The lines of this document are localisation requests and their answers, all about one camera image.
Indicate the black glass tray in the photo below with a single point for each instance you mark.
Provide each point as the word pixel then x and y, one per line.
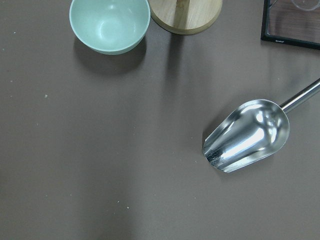
pixel 292 22

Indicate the metal ice scoop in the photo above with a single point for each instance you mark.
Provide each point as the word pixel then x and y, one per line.
pixel 255 130

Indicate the wooden cup tree stand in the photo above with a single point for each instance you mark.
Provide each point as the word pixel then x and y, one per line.
pixel 185 17

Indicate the mint green bowl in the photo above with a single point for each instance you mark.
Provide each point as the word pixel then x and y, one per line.
pixel 110 27

